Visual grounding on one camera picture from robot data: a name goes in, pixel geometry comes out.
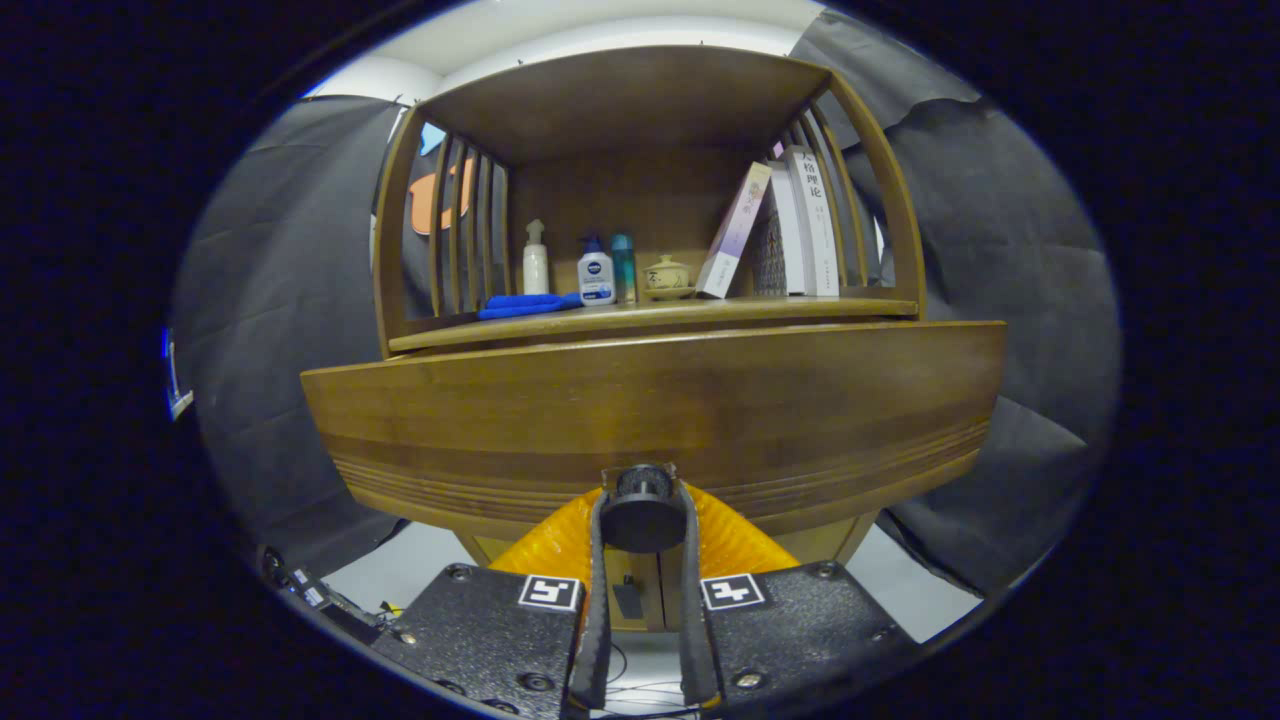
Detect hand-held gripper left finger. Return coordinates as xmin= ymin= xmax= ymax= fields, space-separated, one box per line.
xmin=372 ymin=487 xmax=613 ymax=720

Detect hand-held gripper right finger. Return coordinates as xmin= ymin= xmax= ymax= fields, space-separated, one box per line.
xmin=680 ymin=482 xmax=921 ymax=713

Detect brown wooden drawer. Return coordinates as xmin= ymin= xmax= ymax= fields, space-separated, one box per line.
xmin=300 ymin=320 xmax=1008 ymax=554

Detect wooden countertop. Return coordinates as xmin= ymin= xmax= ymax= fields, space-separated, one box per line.
xmin=388 ymin=296 xmax=919 ymax=353

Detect brown wooden cabinet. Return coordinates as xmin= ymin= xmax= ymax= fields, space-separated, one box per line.
xmin=372 ymin=45 xmax=926 ymax=633

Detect black floor device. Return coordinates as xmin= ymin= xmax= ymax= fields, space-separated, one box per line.
xmin=262 ymin=546 xmax=386 ymax=641

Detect blue folded cloth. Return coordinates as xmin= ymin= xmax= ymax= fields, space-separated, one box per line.
xmin=477 ymin=292 xmax=584 ymax=321

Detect white blue-capped lotion bottle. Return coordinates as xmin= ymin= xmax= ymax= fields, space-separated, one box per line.
xmin=577 ymin=236 xmax=616 ymax=306

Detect beige lidded tea cup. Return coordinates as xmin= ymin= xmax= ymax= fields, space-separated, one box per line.
xmin=641 ymin=254 xmax=697 ymax=302

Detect teal slim bottle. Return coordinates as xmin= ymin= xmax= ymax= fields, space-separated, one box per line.
xmin=611 ymin=234 xmax=638 ymax=304

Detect white pump bottle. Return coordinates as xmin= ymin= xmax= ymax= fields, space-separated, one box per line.
xmin=522 ymin=219 xmax=550 ymax=296

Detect dark patterned book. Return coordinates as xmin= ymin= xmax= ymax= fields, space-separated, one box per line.
xmin=752 ymin=195 xmax=791 ymax=297

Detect purple white book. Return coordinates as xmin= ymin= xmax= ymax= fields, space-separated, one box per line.
xmin=695 ymin=162 xmax=774 ymax=300

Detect plain white book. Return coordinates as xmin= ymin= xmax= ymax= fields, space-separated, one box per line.
xmin=768 ymin=160 xmax=807 ymax=297

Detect white book black spine print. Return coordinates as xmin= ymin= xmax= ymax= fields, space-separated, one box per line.
xmin=782 ymin=145 xmax=841 ymax=298

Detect black backdrop cloth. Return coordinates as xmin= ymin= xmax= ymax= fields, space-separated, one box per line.
xmin=170 ymin=10 xmax=1121 ymax=601

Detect tangled black floor cables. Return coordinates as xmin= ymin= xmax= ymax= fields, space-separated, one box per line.
xmin=600 ymin=640 xmax=691 ymax=720

